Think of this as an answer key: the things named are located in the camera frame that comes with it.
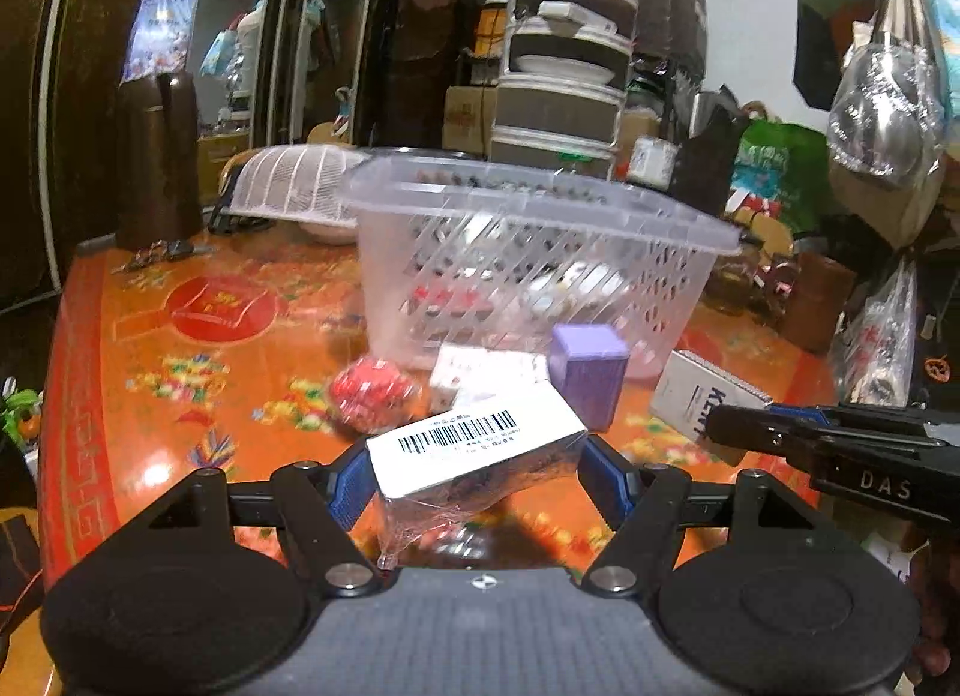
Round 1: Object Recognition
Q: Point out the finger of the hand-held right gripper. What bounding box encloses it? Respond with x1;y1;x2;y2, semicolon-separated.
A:
705;402;833;458

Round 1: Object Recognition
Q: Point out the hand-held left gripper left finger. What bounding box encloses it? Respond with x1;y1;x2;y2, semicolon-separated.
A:
146;443;382;598

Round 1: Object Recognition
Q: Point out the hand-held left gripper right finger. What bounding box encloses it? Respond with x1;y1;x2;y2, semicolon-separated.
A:
581;433;815;598

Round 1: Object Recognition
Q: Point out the white barcode box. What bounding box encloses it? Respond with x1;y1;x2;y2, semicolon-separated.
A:
366;381;590;569

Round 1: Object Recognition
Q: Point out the clear plastic basket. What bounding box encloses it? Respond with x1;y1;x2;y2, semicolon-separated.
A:
336;147;745;383

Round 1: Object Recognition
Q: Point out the person's right hand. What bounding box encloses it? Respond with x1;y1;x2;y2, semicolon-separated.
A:
909;542;960;686

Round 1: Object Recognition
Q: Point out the white box with blue print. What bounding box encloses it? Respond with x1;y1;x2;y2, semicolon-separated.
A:
649;349;775;451

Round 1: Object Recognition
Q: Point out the red wrapped candy packet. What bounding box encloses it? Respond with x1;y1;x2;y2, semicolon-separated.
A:
330;356;418;434

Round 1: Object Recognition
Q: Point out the purple box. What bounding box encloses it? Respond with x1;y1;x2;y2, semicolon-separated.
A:
547;323;629;431

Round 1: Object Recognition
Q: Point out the clear plastic bag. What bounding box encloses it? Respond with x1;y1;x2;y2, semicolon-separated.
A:
831;257;922;410

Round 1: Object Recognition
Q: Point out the brown cylindrical container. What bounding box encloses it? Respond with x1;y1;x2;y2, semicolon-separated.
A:
778;252;857;355

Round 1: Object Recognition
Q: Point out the small white carton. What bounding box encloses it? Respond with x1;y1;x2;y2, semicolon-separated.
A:
430;343;552;413

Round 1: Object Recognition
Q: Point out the green printed bag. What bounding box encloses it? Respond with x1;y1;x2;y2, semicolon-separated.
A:
729;120;832;233

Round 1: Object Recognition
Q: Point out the black bag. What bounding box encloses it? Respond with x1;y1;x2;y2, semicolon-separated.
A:
670;90;752;218

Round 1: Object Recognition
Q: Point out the jar with white label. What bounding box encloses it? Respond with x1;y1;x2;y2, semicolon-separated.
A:
626;136;680;191

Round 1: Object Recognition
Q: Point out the white mesh food cover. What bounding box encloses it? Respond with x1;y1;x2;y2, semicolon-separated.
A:
220;145;376;233

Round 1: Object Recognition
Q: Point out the bunch of keys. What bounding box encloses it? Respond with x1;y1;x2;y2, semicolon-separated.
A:
111;238;197;274

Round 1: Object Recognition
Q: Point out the plastic bag of metal bowls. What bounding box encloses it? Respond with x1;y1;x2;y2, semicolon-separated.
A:
827;0;947;181

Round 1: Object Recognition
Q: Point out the brown thermos flask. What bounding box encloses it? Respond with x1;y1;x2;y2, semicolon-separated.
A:
115;71;205;251

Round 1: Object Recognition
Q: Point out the cardboard box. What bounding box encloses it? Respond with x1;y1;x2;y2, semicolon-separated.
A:
441;85;500;157

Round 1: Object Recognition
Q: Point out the white plate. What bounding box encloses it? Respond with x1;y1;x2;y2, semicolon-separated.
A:
512;55;617;88

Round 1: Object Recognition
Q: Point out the dark brown box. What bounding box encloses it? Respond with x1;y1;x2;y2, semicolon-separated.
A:
636;0;710;80

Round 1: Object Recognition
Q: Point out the tiered food storage rack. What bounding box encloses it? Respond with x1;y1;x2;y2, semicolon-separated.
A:
489;0;647;181

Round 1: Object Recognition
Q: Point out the blue printed hanging packet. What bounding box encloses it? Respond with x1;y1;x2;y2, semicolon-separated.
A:
122;0;206;83

